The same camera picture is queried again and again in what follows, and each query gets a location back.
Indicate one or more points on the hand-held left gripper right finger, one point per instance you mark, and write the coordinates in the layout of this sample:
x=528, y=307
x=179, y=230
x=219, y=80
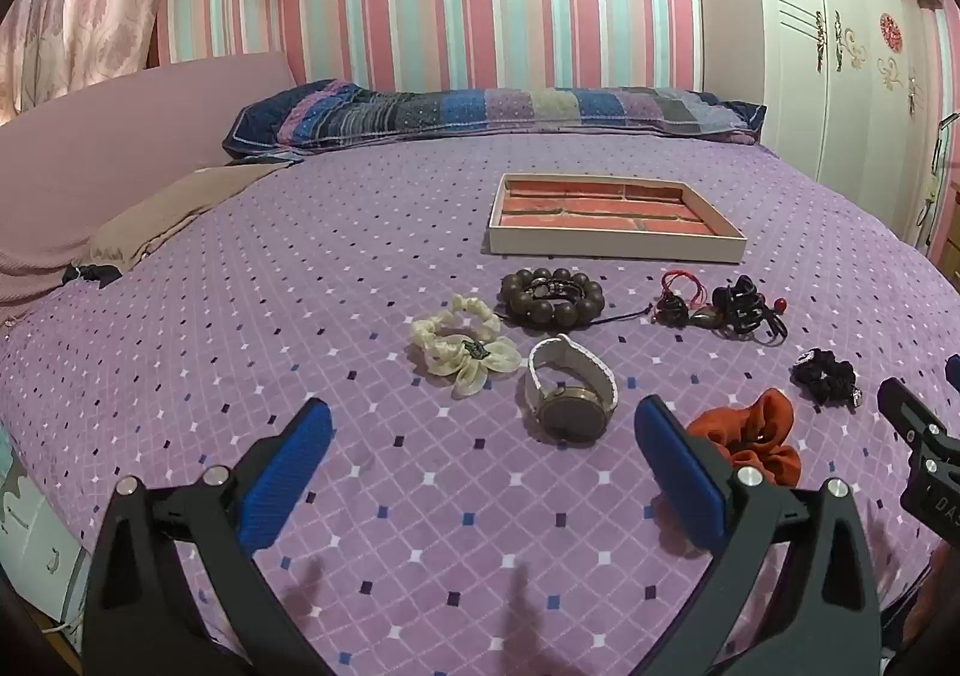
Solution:
x=675, y=473

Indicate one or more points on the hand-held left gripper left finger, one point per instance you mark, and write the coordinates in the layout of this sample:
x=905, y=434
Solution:
x=289, y=466

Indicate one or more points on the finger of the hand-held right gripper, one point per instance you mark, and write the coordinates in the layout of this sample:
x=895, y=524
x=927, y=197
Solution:
x=907, y=413
x=954, y=374

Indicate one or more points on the black scrunchie with charm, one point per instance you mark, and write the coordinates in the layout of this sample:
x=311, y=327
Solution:
x=825, y=376

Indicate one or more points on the orange fabric scrunchie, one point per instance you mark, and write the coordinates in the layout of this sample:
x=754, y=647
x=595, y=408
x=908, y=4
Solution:
x=772, y=417

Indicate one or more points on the cream fabric scrunchie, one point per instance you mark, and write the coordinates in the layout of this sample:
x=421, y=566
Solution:
x=450, y=349

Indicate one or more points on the brick pattern jewelry tray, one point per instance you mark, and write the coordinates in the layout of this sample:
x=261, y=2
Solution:
x=607, y=211

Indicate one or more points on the wooden drawer cabinet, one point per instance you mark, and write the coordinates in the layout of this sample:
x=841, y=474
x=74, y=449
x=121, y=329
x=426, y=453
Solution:
x=955, y=218

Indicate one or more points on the white storage box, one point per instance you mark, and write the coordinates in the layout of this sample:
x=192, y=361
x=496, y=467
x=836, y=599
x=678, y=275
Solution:
x=26, y=518

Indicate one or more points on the small dark cloth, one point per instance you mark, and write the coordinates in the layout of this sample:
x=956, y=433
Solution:
x=94, y=274

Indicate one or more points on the brown folded cloth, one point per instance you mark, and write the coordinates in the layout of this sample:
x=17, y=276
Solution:
x=172, y=211

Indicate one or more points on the white ornate wardrobe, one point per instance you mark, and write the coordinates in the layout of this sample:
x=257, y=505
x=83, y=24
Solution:
x=825, y=106

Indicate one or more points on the red round paper sticker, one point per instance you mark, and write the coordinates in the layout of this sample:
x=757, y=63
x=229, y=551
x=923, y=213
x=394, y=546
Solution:
x=890, y=32

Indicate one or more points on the pink padded headboard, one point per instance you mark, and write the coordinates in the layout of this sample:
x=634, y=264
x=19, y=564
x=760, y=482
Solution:
x=112, y=136

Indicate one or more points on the striped patchwork pillow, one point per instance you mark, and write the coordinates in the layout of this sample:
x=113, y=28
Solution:
x=487, y=109

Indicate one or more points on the pink patterned curtain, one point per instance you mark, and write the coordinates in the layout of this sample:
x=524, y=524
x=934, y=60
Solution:
x=82, y=8

